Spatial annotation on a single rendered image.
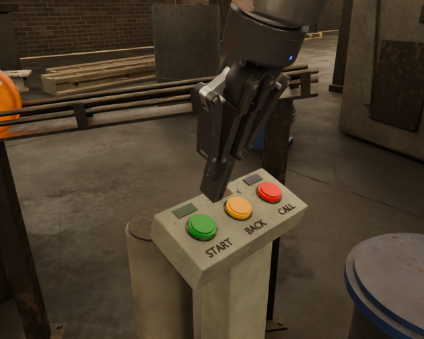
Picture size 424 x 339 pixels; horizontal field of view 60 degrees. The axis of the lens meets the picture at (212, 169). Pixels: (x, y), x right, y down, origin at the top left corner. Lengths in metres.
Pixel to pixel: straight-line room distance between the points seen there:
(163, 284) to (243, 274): 0.17
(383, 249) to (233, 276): 0.38
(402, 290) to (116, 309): 0.86
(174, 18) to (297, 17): 2.83
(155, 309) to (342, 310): 0.73
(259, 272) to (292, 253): 0.89
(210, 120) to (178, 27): 2.79
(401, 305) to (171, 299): 0.40
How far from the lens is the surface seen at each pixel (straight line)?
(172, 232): 0.51
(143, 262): 0.68
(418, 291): 0.77
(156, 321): 0.76
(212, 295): 0.63
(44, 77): 4.43
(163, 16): 3.20
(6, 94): 0.87
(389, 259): 0.82
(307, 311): 1.28
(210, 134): 0.38
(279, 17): 0.33
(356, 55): 2.73
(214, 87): 0.35
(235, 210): 0.55
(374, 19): 2.62
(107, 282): 1.39
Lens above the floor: 0.89
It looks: 24 degrees down
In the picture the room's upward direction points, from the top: straight up
